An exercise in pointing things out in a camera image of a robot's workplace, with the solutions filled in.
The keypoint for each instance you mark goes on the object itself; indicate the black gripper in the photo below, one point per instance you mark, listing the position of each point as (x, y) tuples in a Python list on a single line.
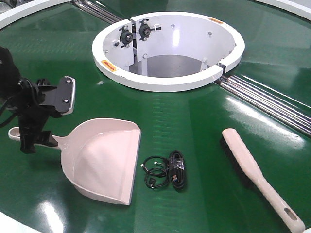
[(33, 102)]

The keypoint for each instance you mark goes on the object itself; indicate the pink plastic dustpan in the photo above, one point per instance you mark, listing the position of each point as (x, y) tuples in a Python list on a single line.
[(99, 157)]

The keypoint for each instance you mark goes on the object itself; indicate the pink hand brush black bristles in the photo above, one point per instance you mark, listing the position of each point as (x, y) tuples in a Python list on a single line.
[(245, 162)]

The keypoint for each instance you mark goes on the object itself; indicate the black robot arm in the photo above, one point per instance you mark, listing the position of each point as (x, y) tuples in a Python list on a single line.
[(9, 87)]

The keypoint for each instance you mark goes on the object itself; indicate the white outer rim top left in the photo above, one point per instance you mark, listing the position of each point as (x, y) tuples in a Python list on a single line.
[(26, 9)]

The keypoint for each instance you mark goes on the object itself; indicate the metal rollers top gap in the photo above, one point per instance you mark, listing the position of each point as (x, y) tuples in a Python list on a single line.
[(98, 10)]

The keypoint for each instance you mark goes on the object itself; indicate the metal rollers gap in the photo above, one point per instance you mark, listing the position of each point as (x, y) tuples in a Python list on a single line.
[(271, 104), (98, 10)]

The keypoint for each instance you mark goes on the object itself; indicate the metal rollers right gap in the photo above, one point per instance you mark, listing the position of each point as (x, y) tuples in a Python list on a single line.
[(271, 104)]

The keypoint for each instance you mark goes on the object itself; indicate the black bearing mount left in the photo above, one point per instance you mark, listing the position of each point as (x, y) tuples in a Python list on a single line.
[(126, 36)]

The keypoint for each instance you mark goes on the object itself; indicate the black bearing mount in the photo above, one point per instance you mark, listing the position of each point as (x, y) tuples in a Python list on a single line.
[(126, 36), (145, 30)]

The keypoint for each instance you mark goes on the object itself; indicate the black bearing mount right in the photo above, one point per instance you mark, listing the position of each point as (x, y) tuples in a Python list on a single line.
[(145, 30)]

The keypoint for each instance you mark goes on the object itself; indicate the white central ring housing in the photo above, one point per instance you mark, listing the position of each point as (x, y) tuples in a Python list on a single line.
[(189, 52)]

